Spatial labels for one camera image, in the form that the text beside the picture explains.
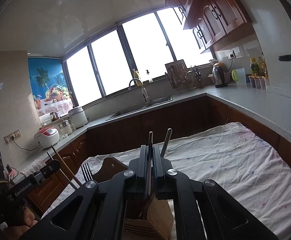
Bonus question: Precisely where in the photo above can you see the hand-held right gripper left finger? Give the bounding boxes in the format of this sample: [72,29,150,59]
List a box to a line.
[27,144,148,240]

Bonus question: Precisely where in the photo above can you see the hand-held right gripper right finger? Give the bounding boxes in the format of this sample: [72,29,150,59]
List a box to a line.
[152,144,279,240]

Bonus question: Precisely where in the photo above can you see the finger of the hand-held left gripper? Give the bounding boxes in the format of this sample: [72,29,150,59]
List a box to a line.
[33,160,61,182]

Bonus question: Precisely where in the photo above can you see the light wooden chopstick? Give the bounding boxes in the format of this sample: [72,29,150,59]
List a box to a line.
[51,145,81,185]

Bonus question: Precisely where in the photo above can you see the wooden utensil holder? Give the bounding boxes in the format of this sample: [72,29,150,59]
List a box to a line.
[93,156,174,240]

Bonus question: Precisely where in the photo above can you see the large metal fork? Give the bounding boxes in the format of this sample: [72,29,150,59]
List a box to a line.
[81,162,94,182]

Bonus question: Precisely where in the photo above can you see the person's left hand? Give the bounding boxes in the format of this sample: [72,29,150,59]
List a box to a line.
[0,204,40,240]

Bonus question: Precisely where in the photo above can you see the white lace cloth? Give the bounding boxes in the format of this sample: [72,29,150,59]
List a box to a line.
[19,159,47,178]

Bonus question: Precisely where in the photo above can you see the pink and white rice cooker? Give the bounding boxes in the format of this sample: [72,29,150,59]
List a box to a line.
[34,127,60,150]

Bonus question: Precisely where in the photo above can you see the white blender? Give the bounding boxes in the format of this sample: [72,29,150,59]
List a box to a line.
[58,120,76,137]

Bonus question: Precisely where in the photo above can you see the wooden base cabinets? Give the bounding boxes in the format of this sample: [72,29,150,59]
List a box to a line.
[27,96,291,210]

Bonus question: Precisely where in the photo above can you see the white electric pot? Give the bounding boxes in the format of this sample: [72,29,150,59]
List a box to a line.
[68,106,88,129]

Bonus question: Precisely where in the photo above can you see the white floral tablecloth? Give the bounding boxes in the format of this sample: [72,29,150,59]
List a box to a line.
[42,122,291,240]

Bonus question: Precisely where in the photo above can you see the steel sink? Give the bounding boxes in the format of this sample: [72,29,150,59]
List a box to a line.
[106,94,173,122]

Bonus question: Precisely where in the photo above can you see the blue tropical roller blind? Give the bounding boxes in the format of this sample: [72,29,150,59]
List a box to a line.
[28,57,73,110]

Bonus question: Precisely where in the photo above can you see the metal kitchen faucet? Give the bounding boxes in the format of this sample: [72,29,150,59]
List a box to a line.
[129,78,151,103]

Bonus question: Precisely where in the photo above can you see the dish rack with cutting board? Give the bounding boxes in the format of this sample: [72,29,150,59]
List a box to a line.
[165,59,197,90]

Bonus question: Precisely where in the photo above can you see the knife and scissors holder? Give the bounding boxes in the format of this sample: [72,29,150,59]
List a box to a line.
[192,65,203,88]

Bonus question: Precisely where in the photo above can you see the grey kitchen countertop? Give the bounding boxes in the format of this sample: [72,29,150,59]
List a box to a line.
[1,82,291,178]

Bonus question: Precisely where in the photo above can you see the steel electric kettle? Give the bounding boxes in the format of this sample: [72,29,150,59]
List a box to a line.
[212,64,229,88]

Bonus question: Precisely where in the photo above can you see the kitchen window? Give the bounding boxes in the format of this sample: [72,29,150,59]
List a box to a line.
[63,7,214,106]

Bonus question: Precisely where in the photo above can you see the row of spice jars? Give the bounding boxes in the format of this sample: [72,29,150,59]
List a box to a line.
[248,76,270,90]

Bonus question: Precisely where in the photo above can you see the yellow oil bottle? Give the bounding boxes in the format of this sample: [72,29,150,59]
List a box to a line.
[250,57,259,77]

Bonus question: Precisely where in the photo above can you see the wooden upper cabinets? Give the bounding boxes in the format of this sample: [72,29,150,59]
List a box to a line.
[164,0,252,54]

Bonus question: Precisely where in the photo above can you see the wall outlet strip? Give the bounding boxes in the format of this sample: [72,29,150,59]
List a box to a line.
[4,129,21,144]

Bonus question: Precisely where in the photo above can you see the white pitcher with green handle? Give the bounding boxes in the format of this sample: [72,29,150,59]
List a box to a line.
[232,68,246,85]

